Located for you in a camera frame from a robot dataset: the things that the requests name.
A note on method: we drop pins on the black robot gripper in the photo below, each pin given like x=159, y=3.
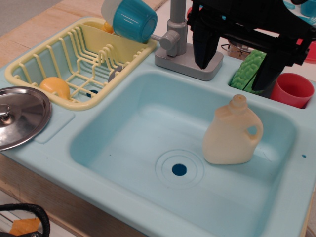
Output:
x=265, y=25

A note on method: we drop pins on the cream detergent bottle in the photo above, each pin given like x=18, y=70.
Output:
x=234, y=133

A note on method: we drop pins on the grey utensil in rack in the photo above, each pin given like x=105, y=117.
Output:
x=113, y=73

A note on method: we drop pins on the yellow drying rack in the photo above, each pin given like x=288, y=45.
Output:
x=83, y=56

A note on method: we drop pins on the green sponge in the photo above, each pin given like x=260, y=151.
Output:
x=244, y=77

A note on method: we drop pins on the grey toy faucet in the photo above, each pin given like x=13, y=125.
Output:
x=176, y=54

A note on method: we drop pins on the red plastic cup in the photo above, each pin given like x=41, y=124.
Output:
x=292, y=89

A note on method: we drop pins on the red bowl background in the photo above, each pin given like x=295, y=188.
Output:
x=311, y=57

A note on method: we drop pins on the teal dish background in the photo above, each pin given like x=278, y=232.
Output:
x=304, y=9

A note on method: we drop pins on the teal plastic cup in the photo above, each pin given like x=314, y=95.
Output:
x=135, y=20

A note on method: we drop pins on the orange toy piece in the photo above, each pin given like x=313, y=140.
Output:
x=107, y=28

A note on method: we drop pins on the white plastic cup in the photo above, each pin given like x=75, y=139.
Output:
x=108, y=10

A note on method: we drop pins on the steel pot lid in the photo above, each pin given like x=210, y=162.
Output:
x=24, y=112

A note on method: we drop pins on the orange tape piece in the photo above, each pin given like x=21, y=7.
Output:
x=24, y=226

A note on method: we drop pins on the metal wire basket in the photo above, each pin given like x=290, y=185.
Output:
x=236, y=50

